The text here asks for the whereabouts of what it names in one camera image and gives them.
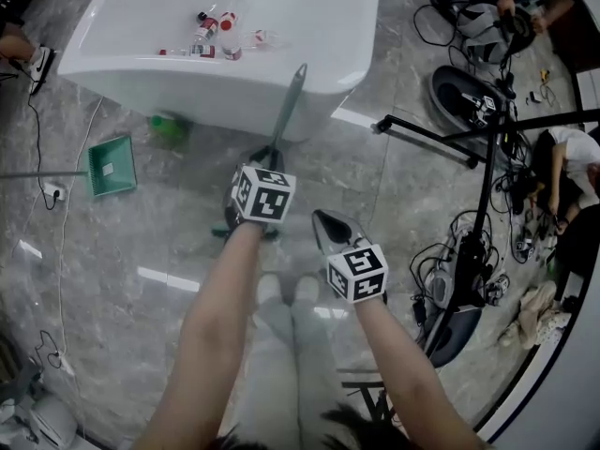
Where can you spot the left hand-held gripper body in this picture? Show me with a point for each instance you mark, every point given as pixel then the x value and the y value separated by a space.
pixel 265 197

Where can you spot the grey oval pod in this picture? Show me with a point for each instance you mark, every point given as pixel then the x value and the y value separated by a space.
pixel 443 279
pixel 464 340

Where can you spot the grey hand-held gripper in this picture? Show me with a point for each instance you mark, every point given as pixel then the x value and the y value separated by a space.
pixel 480 108
pixel 499 291

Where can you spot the person's left forearm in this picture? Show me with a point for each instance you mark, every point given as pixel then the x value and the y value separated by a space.
pixel 206 326

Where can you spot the white rounded appliance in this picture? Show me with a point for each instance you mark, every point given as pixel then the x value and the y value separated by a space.
pixel 54 422

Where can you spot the dark grey floor machine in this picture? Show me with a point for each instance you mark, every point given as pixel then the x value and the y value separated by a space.
pixel 23 382

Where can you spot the person's right forearm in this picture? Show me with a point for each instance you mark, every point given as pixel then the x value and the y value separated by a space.
pixel 403 359

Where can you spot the white desk with black trim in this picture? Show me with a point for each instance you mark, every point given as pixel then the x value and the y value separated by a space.
pixel 562 392

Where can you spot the white rounded island table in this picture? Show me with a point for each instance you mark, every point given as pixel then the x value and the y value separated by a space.
pixel 140 17

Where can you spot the black wheeled stand base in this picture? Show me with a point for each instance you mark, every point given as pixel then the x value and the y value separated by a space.
pixel 539 123

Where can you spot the small green item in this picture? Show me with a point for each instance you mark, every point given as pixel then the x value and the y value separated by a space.
pixel 551 265

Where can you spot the black oval tub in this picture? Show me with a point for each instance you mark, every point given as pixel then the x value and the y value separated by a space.
pixel 450 92

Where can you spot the white power strip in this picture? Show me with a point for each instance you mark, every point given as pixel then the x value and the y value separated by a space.
pixel 67 366
pixel 55 191

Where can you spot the green plastic bottle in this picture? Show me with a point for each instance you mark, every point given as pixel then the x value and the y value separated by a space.
pixel 169 129

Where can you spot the person's light grey trousers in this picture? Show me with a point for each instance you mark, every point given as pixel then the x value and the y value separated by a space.
pixel 281 368

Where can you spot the person's left white shoe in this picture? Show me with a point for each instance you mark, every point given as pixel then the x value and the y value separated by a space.
pixel 269 291

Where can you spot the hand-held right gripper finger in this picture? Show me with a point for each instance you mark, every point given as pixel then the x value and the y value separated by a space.
pixel 342 232
pixel 320 232

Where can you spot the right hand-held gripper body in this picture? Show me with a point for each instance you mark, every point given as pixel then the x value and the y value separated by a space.
pixel 358 274

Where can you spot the grey backpack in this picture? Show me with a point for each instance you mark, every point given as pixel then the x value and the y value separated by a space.
pixel 478 31

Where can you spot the clear red label bottle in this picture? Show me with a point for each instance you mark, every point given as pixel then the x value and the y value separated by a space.
pixel 206 31
pixel 260 39
pixel 197 51
pixel 229 35

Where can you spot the black metal rack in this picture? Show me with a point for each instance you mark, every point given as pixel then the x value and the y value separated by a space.
pixel 370 392

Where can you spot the small black device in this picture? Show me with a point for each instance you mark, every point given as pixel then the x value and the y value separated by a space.
pixel 536 97

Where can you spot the small yellow tool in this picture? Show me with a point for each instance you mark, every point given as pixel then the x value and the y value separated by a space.
pixel 544 75

